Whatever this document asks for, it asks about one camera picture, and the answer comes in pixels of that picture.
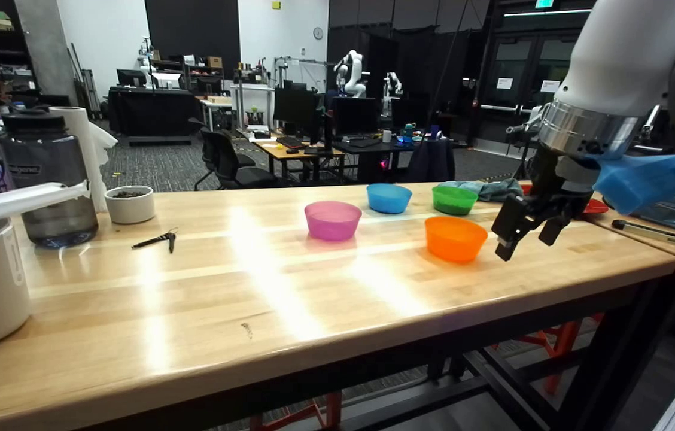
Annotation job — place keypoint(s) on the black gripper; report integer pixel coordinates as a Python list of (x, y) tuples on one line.
[(548, 207)]

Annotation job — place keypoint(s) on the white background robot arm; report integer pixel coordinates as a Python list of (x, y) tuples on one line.
[(351, 76)]

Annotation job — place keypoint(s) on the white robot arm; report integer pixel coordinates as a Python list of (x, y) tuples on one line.
[(619, 73)]

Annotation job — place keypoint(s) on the grey-green cloth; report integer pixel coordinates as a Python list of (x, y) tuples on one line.
[(491, 189)]

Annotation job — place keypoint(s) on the red plate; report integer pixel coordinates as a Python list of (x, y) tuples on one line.
[(592, 210)]

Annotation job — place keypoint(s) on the green plastic bowl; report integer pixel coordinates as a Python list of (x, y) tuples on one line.
[(453, 200)]

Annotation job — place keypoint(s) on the orange plastic bowl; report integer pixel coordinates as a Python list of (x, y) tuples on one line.
[(453, 238)]

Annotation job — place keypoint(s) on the blue plastic bowl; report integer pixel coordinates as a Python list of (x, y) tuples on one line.
[(389, 198)]

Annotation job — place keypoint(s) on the pink plastic bowl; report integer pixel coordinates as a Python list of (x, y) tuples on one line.
[(331, 220)]

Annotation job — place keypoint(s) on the black office chair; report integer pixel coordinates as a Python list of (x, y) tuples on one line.
[(231, 171)]

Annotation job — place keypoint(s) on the small white ceramic cup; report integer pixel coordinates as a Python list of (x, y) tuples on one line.
[(130, 204)]

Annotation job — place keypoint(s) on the white paper towel roll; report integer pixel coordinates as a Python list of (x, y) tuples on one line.
[(95, 145)]

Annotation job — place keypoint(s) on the blue wrist camera cover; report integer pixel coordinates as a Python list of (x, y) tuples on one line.
[(635, 182)]

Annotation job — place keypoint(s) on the wall clock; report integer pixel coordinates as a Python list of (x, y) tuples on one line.
[(320, 35)]

